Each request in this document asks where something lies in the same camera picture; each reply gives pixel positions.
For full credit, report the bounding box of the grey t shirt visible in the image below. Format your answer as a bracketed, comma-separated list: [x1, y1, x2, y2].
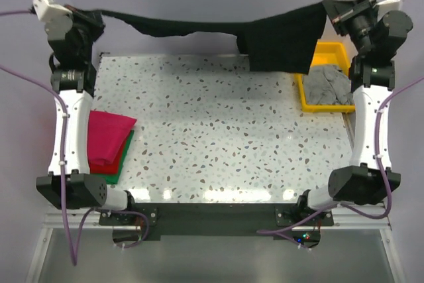
[302, 64, 354, 105]

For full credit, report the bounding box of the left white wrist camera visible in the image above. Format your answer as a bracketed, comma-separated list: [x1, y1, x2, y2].
[32, 0, 72, 23]

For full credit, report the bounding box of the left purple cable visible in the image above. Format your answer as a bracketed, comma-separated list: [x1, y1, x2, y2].
[0, 9, 150, 266]

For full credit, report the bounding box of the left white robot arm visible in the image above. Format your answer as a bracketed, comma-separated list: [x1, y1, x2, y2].
[36, 5, 137, 225]

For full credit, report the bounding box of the pink folded t shirt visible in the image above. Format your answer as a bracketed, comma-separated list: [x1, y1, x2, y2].
[87, 111, 137, 166]

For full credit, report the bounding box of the green folded t shirt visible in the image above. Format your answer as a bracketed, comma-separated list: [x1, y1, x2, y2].
[105, 130, 134, 185]

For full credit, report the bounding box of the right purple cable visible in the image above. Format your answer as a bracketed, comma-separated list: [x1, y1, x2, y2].
[256, 0, 424, 241]

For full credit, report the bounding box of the aluminium frame rail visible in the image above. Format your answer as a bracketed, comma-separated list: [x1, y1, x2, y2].
[41, 112, 394, 231]

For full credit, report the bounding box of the red folded t shirt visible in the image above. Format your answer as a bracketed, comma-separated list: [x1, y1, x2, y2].
[89, 137, 131, 175]

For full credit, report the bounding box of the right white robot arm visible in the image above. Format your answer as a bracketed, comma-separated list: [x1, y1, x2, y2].
[295, 0, 413, 225]

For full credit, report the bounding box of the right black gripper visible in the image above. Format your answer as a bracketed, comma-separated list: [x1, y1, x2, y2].
[321, 0, 379, 56]

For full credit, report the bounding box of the purple cable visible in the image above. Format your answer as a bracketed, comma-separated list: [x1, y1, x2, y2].
[0, 9, 150, 266]
[256, 0, 424, 241]

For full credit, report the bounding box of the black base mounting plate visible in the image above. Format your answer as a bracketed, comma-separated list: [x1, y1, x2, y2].
[98, 201, 335, 243]

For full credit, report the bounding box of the black t shirt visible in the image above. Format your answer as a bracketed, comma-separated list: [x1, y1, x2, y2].
[94, 2, 327, 74]

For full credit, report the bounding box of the yellow plastic bin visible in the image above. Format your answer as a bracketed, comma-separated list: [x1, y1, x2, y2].
[294, 41, 355, 113]

